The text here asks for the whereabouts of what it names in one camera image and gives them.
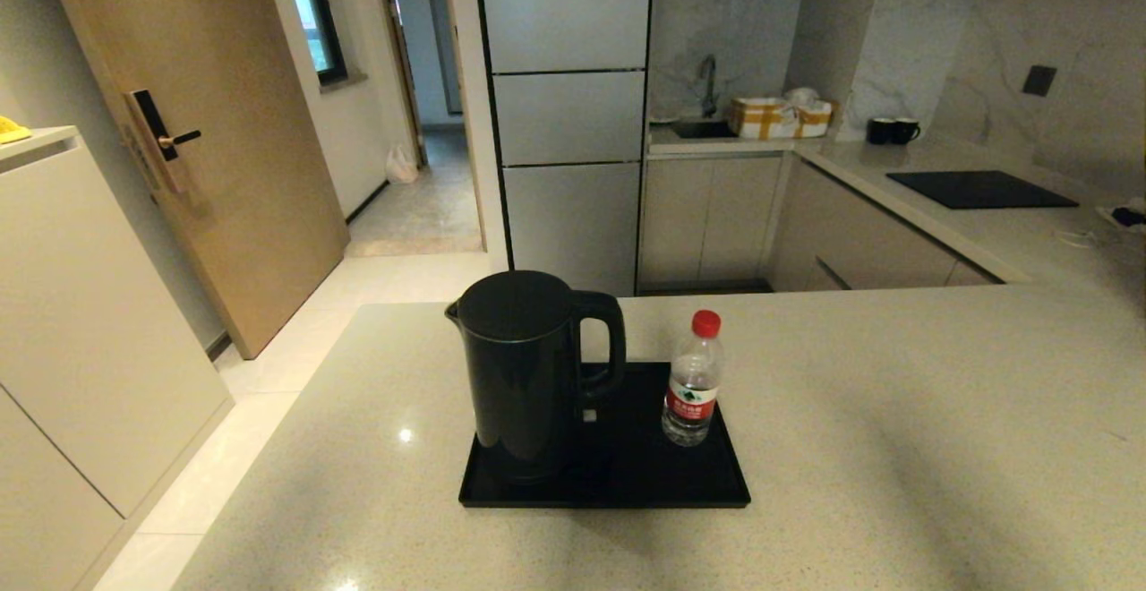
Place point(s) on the black mug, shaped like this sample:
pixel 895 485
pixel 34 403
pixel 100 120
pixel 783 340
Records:
pixel 879 132
pixel 904 131

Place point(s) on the brown interior door frame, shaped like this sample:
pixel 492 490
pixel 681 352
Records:
pixel 403 81

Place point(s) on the metal kitchen faucet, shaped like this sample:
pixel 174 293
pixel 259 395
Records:
pixel 709 81

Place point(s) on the cardboard box with yellow tape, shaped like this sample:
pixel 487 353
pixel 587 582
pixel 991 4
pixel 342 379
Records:
pixel 815 118
pixel 759 118

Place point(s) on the black electric kettle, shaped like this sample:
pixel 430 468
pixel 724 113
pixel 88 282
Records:
pixel 519 376

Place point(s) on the beige kitchen base cabinets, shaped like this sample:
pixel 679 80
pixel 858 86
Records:
pixel 707 215

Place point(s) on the dark kitchen sink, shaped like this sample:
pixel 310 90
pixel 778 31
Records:
pixel 703 129

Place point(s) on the dark wall socket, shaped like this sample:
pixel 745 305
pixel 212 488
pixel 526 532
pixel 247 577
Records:
pixel 1039 80

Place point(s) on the tall white cabinet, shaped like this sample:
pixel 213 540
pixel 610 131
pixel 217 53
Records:
pixel 564 125

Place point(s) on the white plastic bag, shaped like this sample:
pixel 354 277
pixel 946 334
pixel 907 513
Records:
pixel 402 166

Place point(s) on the light wooden door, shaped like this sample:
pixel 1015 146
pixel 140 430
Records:
pixel 233 170

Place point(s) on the dark framed window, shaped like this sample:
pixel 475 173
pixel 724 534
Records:
pixel 315 18

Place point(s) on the white power strip black plug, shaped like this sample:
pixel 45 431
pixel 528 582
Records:
pixel 1128 215

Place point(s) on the yellow object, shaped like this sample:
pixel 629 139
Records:
pixel 11 131

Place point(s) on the clear water bottle red cap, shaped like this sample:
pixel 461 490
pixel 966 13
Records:
pixel 691 394

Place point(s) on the black rectangular serving tray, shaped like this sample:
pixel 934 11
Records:
pixel 645 475

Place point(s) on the black induction cooktop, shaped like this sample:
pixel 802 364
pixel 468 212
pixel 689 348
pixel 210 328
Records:
pixel 980 189

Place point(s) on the white crumpled bag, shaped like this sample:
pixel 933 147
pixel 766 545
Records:
pixel 801 97

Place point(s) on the white storage cabinet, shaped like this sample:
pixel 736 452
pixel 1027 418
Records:
pixel 81 331

